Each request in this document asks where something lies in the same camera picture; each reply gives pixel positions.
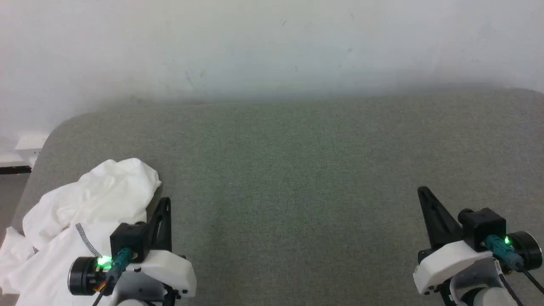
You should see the white long-sleeve garment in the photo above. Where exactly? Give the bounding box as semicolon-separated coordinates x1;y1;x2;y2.
0;158;162;306

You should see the grey fabric sofa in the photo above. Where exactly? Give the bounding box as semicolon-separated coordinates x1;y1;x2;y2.
12;88;544;306

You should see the white wall socket box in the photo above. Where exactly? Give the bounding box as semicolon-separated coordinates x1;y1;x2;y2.
14;135;50;152

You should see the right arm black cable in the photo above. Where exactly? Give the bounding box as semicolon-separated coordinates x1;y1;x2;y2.
484;235;544;295

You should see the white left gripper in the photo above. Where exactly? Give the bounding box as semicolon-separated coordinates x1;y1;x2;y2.
122;197;197;298

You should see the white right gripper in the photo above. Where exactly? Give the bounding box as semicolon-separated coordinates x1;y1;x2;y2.
413;186;496;295

